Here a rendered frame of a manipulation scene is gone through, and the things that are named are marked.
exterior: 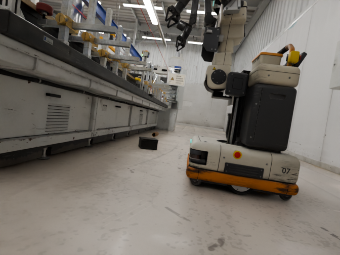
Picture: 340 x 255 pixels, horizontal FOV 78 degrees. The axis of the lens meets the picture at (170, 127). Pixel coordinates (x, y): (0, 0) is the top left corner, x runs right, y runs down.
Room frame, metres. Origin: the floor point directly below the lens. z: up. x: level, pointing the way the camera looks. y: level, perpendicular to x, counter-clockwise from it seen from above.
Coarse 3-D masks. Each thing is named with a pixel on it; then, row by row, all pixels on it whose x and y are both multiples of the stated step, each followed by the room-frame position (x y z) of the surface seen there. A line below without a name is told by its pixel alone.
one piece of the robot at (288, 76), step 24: (288, 48) 1.40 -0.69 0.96; (240, 72) 1.51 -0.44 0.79; (264, 72) 1.27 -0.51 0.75; (288, 72) 1.26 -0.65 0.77; (264, 96) 1.27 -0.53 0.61; (288, 96) 1.26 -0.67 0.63; (240, 120) 1.49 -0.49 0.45; (264, 120) 1.27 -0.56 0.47; (288, 120) 1.26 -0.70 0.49; (240, 144) 1.42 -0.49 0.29; (264, 144) 1.27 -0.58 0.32
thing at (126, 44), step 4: (72, 36) 1.40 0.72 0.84; (76, 36) 1.40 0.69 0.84; (80, 36) 1.39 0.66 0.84; (68, 40) 1.41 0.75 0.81; (72, 40) 1.41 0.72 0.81; (76, 40) 1.40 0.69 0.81; (80, 40) 1.39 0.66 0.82; (96, 40) 1.38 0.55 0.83; (100, 40) 1.38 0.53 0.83; (104, 40) 1.38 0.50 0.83; (108, 40) 1.38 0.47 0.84; (112, 40) 1.37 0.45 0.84; (116, 40) 1.37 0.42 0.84; (96, 44) 1.41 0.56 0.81; (100, 44) 1.40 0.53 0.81; (104, 44) 1.39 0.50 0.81; (108, 44) 1.38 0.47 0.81; (112, 44) 1.37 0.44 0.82; (116, 44) 1.37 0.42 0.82; (120, 44) 1.37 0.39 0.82; (124, 44) 1.37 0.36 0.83; (128, 44) 1.36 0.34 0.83
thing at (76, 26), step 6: (42, 24) 1.15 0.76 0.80; (48, 24) 1.15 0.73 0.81; (54, 24) 1.15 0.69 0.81; (72, 24) 1.14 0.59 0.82; (78, 24) 1.13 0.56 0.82; (84, 24) 1.13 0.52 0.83; (90, 24) 1.13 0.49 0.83; (96, 24) 1.12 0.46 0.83; (84, 30) 1.15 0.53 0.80; (90, 30) 1.14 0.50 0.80; (96, 30) 1.13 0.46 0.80; (102, 30) 1.12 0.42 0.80; (108, 30) 1.12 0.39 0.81; (114, 30) 1.11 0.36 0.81
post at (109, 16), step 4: (108, 8) 1.60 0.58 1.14; (108, 12) 1.59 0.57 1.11; (112, 12) 1.62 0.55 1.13; (108, 16) 1.59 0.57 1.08; (108, 20) 1.59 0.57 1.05; (108, 24) 1.59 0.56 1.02; (104, 36) 1.59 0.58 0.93; (108, 36) 1.61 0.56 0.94; (104, 48) 1.59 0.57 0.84; (100, 60) 1.60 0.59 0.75; (104, 60) 1.59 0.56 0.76; (104, 64) 1.60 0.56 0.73
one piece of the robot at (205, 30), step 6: (216, 24) 1.46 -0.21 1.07; (204, 30) 1.47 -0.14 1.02; (210, 30) 1.44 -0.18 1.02; (216, 30) 1.44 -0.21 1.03; (204, 36) 1.45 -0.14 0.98; (210, 36) 1.45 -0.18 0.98; (216, 36) 1.44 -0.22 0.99; (222, 36) 1.45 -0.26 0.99; (204, 42) 1.45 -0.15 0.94; (210, 42) 1.44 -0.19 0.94; (216, 42) 1.44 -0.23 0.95; (204, 48) 1.70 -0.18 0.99; (210, 48) 1.44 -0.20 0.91; (216, 48) 1.44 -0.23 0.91; (204, 54) 1.70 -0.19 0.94; (210, 54) 1.70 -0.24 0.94; (204, 60) 1.70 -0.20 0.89; (210, 60) 1.70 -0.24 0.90
